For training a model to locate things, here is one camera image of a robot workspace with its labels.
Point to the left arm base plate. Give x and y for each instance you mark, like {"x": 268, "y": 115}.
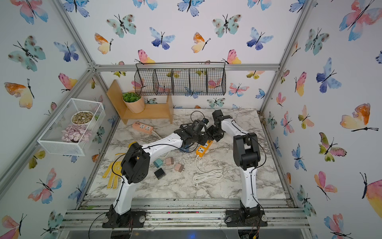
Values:
{"x": 131, "y": 219}

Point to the white wire basket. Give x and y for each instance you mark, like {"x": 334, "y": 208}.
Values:
{"x": 51, "y": 141}

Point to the black plug adapter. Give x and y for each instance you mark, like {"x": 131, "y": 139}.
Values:
{"x": 160, "y": 173}

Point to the teal plug adapter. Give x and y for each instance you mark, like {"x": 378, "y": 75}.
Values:
{"x": 158, "y": 163}

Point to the pink power strip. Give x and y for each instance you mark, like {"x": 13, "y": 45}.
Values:
{"x": 141, "y": 127}

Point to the potted green plant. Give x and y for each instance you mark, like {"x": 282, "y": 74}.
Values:
{"x": 133, "y": 101}

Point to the pink succulent flowers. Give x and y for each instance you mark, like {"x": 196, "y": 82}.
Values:
{"x": 76, "y": 134}

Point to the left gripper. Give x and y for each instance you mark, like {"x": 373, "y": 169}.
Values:
{"x": 205, "y": 137}

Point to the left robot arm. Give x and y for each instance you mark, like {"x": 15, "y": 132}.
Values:
{"x": 136, "y": 162}

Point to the yellow toy shovel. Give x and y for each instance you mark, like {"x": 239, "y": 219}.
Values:
{"x": 113, "y": 172}

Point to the black wire basket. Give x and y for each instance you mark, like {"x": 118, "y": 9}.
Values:
{"x": 190, "y": 79}

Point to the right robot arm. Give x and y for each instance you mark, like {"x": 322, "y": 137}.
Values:
{"x": 246, "y": 154}

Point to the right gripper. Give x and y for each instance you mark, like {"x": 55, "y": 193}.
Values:
{"x": 217, "y": 139}

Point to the pink plug adapter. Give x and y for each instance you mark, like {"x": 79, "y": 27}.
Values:
{"x": 169, "y": 161}
{"x": 179, "y": 167}

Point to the blue plug adapter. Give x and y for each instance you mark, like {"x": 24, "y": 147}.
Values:
{"x": 186, "y": 148}

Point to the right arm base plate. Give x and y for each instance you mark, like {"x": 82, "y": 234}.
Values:
{"x": 238, "y": 218}

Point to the bowl of pebbles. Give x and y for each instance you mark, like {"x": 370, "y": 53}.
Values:
{"x": 82, "y": 118}

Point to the orange power strip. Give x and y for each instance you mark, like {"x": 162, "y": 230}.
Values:
{"x": 201, "y": 151}

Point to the wooden shelf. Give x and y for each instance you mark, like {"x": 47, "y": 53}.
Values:
{"x": 151, "y": 111}

